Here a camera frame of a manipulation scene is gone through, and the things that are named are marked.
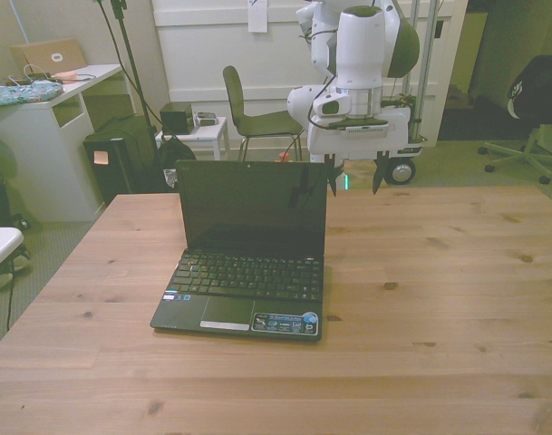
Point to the black box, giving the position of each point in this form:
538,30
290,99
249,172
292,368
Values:
176,118

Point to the black computer tower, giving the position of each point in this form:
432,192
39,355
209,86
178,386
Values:
110,167

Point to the red cup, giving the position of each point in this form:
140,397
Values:
283,157

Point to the black backpack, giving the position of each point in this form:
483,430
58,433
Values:
178,151

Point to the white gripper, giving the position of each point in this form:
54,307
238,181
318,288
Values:
395,133

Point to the white shelf unit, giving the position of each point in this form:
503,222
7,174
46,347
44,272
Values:
44,154

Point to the black netbook laptop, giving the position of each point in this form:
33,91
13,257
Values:
253,254

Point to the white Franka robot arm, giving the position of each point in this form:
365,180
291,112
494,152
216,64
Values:
359,50

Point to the white paper sheet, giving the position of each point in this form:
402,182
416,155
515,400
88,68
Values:
257,16

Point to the white robot cart with wheel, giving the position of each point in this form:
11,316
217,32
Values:
401,171

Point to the black jacket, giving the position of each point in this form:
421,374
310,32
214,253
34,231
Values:
540,90

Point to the small grey device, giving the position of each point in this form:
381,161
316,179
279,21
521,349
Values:
206,119

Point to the floral fabric pouch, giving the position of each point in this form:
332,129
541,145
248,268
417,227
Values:
22,93

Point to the office chair with star base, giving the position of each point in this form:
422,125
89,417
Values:
534,149

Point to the dark plywood chair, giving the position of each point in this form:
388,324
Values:
253,118

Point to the cardboard box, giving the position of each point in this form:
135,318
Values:
49,54

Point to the small white side table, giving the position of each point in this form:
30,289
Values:
207,136

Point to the pink round object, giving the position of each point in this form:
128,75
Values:
67,75

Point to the black tripod stand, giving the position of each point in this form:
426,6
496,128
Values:
135,86

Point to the aluminium profile pole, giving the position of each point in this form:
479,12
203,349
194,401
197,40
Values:
427,59

